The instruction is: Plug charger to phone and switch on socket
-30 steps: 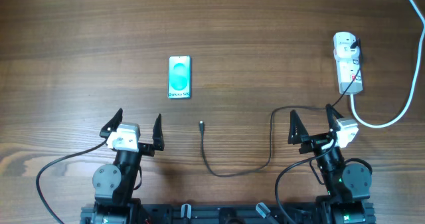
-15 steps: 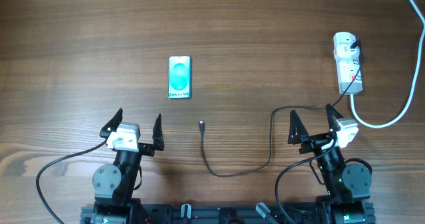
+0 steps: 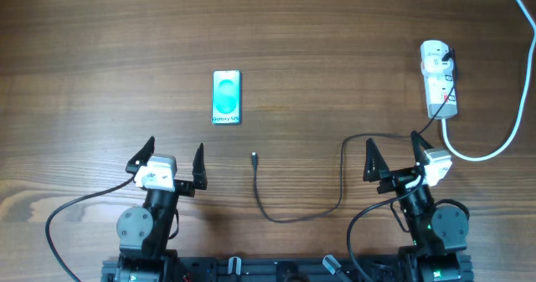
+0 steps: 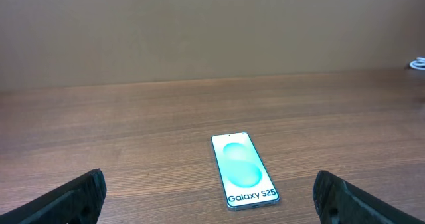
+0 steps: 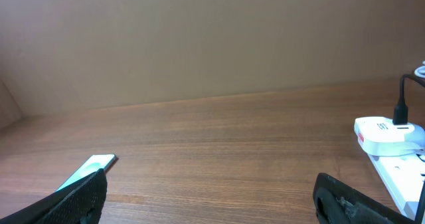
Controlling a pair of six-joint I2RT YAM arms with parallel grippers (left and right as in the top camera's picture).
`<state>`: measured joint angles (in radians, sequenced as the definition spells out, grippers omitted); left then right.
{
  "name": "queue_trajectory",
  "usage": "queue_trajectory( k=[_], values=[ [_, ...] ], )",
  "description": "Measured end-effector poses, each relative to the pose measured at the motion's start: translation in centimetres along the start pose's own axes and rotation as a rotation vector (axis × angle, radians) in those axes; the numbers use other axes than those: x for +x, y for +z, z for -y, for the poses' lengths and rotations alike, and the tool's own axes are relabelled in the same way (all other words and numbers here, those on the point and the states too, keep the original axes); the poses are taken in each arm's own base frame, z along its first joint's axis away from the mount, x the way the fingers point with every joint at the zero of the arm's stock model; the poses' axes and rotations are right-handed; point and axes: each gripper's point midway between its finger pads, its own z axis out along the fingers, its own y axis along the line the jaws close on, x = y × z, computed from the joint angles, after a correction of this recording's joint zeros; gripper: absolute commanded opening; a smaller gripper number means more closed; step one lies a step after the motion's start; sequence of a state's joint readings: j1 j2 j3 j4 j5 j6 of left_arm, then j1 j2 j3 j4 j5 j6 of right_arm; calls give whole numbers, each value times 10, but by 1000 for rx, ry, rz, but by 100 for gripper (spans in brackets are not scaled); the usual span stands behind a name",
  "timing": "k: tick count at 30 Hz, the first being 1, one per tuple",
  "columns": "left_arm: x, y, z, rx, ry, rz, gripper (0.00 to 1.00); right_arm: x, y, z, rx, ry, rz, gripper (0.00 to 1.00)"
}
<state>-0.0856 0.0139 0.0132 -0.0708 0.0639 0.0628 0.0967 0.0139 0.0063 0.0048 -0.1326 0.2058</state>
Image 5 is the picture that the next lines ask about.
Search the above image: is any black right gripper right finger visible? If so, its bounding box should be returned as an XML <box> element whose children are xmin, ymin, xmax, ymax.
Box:
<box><xmin>313</xmin><ymin>173</ymin><xmax>414</xmax><ymax>224</ymax></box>

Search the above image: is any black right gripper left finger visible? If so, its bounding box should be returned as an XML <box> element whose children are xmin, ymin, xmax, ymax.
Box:
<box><xmin>1</xmin><ymin>168</ymin><xmax>108</xmax><ymax>224</ymax></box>

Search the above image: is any Samsung Galaxy smartphone teal screen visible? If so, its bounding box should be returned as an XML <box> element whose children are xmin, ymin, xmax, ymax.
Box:
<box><xmin>56</xmin><ymin>154</ymin><xmax>118</xmax><ymax>191</ymax></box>

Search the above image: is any black USB charging cable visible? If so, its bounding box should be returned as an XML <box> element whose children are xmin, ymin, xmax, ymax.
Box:
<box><xmin>392</xmin><ymin>73</ymin><xmax>425</xmax><ymax>224</ymax></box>

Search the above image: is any white USB charger adapter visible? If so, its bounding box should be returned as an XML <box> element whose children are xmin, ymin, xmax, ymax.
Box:
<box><xmin>354</xmin><ymin>116</ymin><xmax>424</xmax><ymax>157</ymax></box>

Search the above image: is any white power strip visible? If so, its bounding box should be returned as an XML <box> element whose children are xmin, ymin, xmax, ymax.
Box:
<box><xmin>369</xmin><ymin>154</ymin><xmax>424</xmax><ymax>220</ymax></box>

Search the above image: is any white power strip cord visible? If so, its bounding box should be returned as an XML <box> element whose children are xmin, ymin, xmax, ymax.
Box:
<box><xmin>414</xmin><ymin>60</ymin><xmax>425</xmax><ymax>79</ymax></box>

